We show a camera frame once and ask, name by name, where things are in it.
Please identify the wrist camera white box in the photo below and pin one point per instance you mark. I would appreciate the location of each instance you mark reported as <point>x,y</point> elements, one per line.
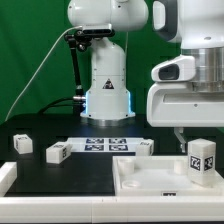
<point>179,69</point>

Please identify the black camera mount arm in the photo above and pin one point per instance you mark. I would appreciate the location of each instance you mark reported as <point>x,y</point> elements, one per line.
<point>79,98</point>

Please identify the white fence wall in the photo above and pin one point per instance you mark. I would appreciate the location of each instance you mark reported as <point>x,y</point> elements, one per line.
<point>8,174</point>
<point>110,209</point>

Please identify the white front fence wall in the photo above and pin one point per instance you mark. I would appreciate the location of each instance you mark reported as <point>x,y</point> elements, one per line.
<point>110,209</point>

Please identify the white left fence wall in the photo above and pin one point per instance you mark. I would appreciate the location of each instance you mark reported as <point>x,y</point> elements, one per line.
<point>8,174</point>

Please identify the tag marker sheet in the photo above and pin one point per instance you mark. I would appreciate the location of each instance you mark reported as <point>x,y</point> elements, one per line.
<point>94,144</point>

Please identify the mounted grey camera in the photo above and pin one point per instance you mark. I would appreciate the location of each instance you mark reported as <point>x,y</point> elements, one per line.
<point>98,30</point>

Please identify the white square table top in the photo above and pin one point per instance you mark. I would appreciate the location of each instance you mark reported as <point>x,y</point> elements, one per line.
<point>159,176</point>

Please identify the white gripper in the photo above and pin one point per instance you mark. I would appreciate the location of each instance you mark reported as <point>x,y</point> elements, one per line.
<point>176,105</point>

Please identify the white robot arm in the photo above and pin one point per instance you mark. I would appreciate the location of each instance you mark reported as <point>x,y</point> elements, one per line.
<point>198,25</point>

